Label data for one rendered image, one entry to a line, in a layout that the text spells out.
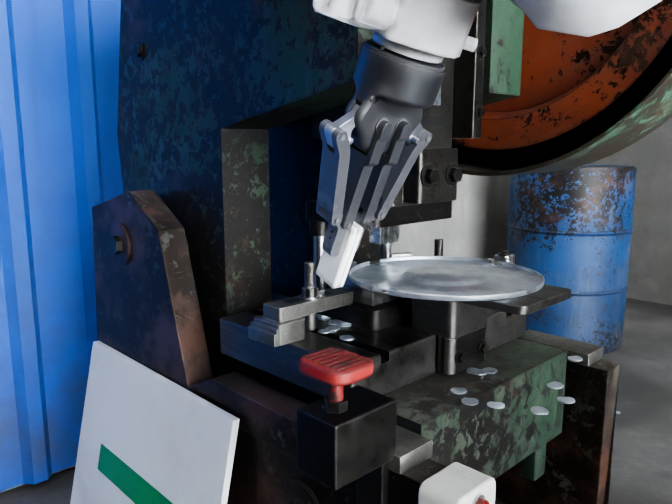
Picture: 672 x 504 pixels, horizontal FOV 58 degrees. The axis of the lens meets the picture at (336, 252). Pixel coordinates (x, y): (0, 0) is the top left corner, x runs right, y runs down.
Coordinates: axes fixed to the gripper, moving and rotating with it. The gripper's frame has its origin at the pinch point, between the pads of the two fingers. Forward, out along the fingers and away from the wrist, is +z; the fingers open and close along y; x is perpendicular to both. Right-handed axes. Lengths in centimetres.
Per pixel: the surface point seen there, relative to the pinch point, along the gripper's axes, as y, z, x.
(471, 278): 32.4, 10.4, 2.1
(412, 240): 183, 90, 116
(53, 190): 18, 58, 123
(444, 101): 37.3, -9.2, 21.5
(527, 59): 69, -16, 30
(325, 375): -2.9, 10.4, -6.1
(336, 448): -2.7, 16.5, -10.4
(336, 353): 1.1, 10.9, -3.4
